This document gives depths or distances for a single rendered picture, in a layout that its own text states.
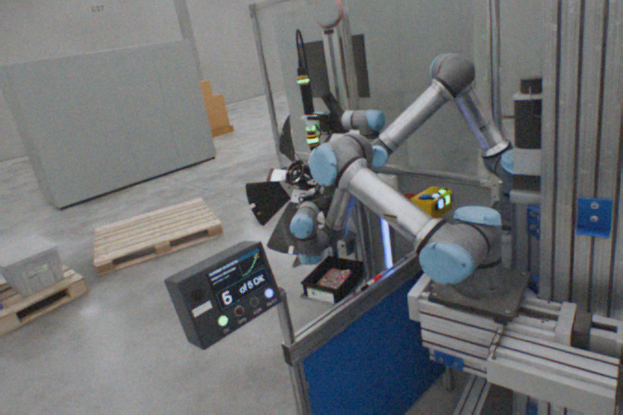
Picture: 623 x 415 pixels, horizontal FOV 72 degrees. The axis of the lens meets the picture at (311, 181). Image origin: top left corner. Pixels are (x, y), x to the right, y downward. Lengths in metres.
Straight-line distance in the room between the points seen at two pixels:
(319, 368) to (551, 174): 0.97
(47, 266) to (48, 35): 10.14
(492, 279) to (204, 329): 0.77
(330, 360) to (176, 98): 6.23
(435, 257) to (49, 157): 6.28
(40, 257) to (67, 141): 3.05
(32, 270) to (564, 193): 3.83
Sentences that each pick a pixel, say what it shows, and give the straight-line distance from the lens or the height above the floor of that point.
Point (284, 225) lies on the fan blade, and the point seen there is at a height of 1.03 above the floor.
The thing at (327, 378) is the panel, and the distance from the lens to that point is 1.68.
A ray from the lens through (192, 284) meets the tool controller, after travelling 1.15.
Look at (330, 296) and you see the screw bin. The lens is 1.68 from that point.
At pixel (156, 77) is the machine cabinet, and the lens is 7.33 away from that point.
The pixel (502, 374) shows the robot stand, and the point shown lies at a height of 0.92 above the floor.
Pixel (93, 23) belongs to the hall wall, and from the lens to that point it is 14.10.
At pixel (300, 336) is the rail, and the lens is 1.49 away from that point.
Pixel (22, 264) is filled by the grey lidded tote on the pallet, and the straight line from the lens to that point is 4.17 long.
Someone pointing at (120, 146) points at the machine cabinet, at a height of 0.66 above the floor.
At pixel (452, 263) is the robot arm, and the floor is 1.22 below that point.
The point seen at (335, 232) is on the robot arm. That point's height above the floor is 1.10.
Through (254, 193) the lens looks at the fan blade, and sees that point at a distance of 2.10.
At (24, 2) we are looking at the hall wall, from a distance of 13.83.
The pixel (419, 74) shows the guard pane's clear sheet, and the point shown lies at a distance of 2.28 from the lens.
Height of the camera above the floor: 1.77
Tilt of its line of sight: 18 degrees down
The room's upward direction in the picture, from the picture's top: 9 degrees counter-clockwise
